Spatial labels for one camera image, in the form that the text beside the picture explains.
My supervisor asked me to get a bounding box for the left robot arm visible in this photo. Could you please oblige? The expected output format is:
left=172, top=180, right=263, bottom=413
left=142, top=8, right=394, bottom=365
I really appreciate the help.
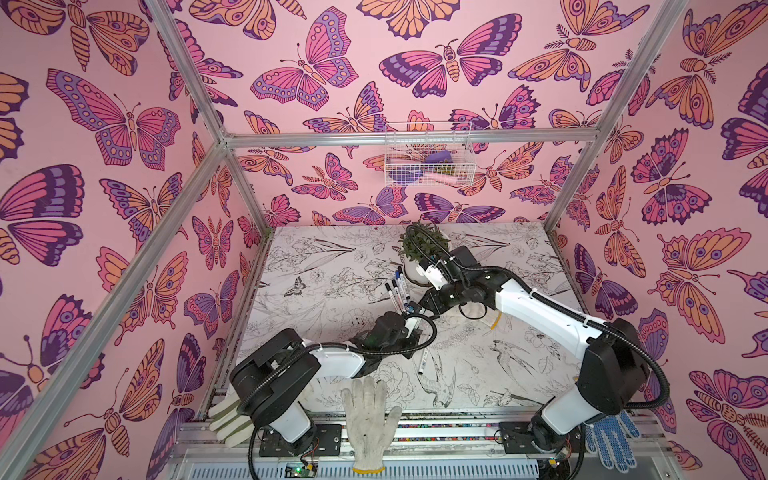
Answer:
left=229, top=312, right=437, bottom=454

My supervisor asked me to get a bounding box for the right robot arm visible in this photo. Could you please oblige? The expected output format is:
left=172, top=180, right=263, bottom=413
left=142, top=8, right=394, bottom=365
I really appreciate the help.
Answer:
left=416, top=262, right=670, bottom=453

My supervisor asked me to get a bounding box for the white glove on table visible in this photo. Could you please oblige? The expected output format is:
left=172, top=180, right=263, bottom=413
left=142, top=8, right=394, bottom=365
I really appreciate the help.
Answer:
left=471, top=311, right=503, bottom=330

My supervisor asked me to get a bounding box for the white potted green plant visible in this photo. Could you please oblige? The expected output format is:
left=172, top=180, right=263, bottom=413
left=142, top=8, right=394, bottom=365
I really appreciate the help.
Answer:
left=400, top=222, right=450, bottom=287

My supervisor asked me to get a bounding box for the white glove front edge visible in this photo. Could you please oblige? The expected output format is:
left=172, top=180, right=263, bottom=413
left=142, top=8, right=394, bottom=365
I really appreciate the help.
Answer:
left=341, top=376, right=402, bottom=475

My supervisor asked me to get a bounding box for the small circuit board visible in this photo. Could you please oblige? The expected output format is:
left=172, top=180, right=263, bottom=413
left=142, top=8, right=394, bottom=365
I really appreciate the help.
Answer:
left=284, top=462, right=318, bottom=479

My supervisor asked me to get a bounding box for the striped glove left edge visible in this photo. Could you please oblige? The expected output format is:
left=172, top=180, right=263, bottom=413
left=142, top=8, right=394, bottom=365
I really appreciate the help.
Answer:
left=208, top=387, right=254, bottom=448

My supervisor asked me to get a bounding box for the blue dotted glove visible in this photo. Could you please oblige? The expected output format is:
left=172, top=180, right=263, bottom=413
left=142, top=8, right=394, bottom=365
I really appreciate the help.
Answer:
left=585, top=411, right=641, bottom=474

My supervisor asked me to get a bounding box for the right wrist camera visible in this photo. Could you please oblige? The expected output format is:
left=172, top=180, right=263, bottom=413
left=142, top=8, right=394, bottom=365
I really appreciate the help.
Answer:
left=418, top=256, right=455, bottom=291

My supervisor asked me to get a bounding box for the white wire wall basket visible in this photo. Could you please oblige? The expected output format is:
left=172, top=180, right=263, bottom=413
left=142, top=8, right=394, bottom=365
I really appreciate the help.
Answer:
left=382, top=130, right=477, bottom=189

